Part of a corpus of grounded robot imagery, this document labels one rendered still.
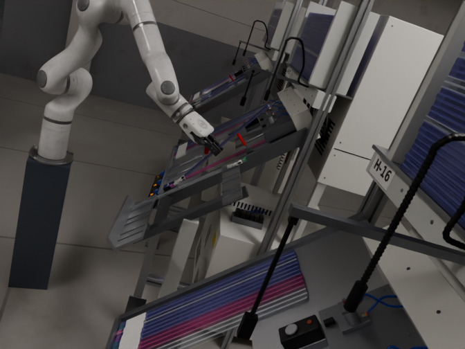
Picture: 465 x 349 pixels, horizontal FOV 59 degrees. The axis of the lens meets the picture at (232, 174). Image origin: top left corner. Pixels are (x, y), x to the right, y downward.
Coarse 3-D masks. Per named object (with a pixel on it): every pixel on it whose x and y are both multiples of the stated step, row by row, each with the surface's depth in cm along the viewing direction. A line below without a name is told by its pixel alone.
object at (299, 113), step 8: (288, 88) 216; (280, 96) 209; (288, 96) 202; (296, 96) 196; (288, 104) 191; (296, 104) 185; (304, 104) 180; (288, 112) 181; (296, 112) 175; (304, 112) 173; (296, 120) 174; (304, 120) 174; (296, 128) 175
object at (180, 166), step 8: (192, 152) 224; (200, 152) 217; (176, 160) 225; (184, 160) 218; (192, 160) 212; (200, 160) 206; (176, 168) 212; (184, 168) 206; (200, 168) 195; (168, 176) 207; (176, 176) 201; (192, 176) 190
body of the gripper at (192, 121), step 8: (192, 112) 146; (184, 120) 142; (192, 120) 142; (200, 120) 145; (184, 128) 143; (192, 128) 141; (200, 128) 142; (208, 128) 146; (192, 136) 143; (200, 136) 141
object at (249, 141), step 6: (240, 132) 215; (246, 132) 210; (252, 132) 205; (258, 132) 202; (246, 138) 202; (252, 138) 197; (258, 138) 194; (240, 144) 198; (246, 144) 195; (252, 144) 191; (264, 144) 183; (240, 156) 184
